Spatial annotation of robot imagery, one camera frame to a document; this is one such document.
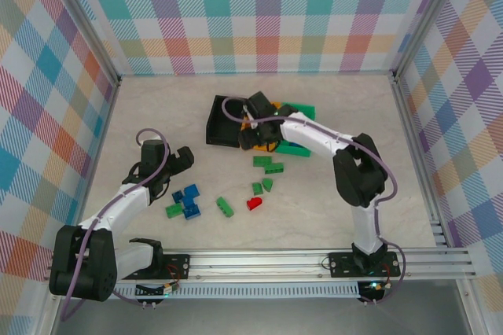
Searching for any green plastic bin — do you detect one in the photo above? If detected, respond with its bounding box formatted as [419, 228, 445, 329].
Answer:
[274, 102, 317, 158]

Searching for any aluminium mounting rail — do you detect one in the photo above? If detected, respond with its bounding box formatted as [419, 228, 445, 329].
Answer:
[42, 248, 477, 284]

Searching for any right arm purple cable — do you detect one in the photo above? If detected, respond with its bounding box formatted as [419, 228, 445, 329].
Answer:
[221, 96, 409, 307]

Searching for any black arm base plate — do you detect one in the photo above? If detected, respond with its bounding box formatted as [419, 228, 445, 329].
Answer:
[328, 251, 402, 278]
[159, 252, 192, 281]

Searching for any white slotted cable duct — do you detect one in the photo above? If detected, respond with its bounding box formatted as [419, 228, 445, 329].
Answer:
[113, 282, 361, 299]

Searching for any orange plastic bin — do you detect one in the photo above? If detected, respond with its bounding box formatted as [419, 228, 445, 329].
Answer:
[240, 101, 284, 152]

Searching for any aluminium side rail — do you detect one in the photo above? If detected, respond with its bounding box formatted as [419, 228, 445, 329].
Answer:
[76, 77, 122, 234]
[391, 71, 453, 249]

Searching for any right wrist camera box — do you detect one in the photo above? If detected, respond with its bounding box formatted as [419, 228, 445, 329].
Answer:
[242, 106, 260, 130]

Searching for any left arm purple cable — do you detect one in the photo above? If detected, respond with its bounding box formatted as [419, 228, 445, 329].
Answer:
[61, 128, 170, 321]

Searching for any aluminium frame post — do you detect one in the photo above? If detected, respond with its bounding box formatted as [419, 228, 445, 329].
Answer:
[391, 0, 469, 83]
[46, 0, 122, 87]

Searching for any black plastic bin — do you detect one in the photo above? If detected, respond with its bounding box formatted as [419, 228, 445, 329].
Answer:
[204, 94, 252, 149]

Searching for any aluminium frame leg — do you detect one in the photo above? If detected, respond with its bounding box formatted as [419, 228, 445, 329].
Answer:
[37, 299, 60, 335]
[455, 279, 486, 335]

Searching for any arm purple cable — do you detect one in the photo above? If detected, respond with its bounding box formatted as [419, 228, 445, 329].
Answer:
[221, 96, 409, 307]
[61, 128, 170, 321]

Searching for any black cable connector bracket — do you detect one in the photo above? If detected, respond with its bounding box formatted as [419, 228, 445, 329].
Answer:
[134, 282, 182, 309]
[356, 280, 392, 307]

